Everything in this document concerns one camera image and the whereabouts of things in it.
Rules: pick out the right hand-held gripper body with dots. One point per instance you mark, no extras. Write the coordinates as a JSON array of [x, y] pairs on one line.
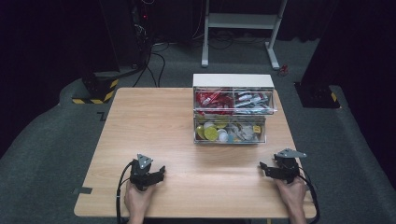
[[288, 169]]

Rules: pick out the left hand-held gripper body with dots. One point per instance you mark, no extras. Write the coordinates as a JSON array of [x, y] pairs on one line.
[[141, 179]]

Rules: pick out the clear drawer with sachets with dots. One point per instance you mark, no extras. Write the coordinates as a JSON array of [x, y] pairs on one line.
[[233, 101]]

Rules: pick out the clear plastic drawer organizer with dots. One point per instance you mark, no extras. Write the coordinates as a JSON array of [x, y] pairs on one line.
[[232, 80]]

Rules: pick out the person's left hand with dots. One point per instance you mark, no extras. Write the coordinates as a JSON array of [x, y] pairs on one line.
[[137, 200]]

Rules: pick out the person's right hand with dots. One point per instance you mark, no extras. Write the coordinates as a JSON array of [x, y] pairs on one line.
[[292, 194]]

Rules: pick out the pile of white creamer cups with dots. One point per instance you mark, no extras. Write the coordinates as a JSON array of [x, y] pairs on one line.
[[241, 133]]

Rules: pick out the clear drawer with capsules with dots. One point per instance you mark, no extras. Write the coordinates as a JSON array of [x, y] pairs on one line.
[[230, 130]]

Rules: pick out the grey tape strip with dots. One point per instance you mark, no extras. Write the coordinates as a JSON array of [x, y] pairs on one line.
[[82, 190]]

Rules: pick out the pile of yellow-green capsules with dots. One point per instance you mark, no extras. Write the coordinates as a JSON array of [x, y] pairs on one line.
[[211, 133]]

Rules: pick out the pile of silver sachets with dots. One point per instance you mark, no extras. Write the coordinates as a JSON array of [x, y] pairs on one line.
[[252, 101]]

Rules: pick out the black square stand base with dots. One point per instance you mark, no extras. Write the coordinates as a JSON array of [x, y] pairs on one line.
[[316, 95]]

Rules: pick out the pile of red sachets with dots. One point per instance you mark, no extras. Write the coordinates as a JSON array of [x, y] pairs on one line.
[[214, 99]]

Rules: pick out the black yellow striped base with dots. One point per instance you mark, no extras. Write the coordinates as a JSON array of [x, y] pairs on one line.
[[99, 88]]

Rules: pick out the dark curtain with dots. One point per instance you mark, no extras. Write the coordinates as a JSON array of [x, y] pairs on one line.
[[46, 56], [361, 62]]

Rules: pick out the white metal stand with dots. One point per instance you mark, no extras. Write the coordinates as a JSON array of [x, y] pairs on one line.
[[243, 21]]

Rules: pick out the dark equipment rack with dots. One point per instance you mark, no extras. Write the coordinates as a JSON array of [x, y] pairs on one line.
[[141, 21]]

